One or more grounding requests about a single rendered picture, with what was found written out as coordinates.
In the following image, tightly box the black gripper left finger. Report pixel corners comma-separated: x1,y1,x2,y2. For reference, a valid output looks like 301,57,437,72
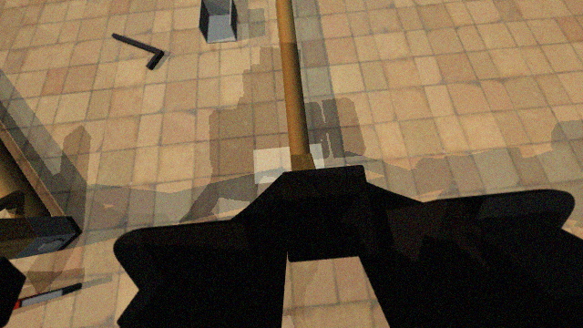
113,175,287,328

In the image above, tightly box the black l-shaped bar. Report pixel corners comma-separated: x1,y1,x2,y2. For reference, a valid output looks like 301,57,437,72
111,33,164,70

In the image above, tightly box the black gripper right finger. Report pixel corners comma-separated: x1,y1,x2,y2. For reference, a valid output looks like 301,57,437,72
359,182,576,328

